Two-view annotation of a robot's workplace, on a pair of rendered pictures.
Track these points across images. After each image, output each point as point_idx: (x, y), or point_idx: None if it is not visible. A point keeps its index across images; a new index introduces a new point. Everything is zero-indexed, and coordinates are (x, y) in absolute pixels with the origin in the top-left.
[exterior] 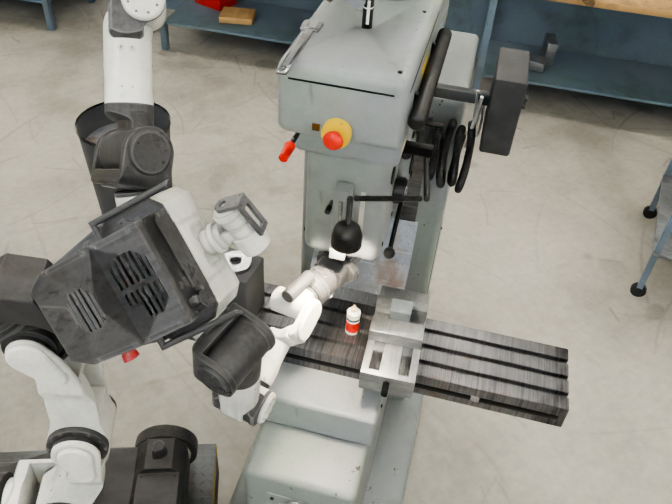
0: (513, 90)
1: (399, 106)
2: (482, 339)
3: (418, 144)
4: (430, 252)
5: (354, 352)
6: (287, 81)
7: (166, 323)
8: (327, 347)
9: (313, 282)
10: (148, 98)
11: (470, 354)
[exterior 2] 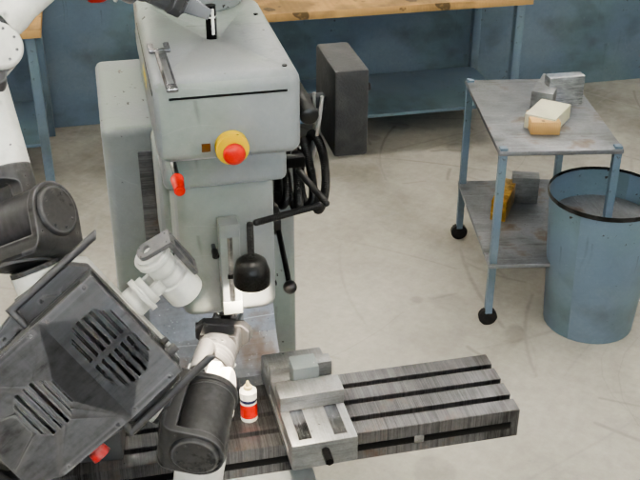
0: (356, 79)
1: (293, 100)
2: (395, 375)
3: (287, 155)
4: (291, 307)
5: (266, 438)
6: (168, 104)
7: (152, 382)
8: (231, 444)
9: (215, 350)
10: (27, 155)
11: (391, 394)
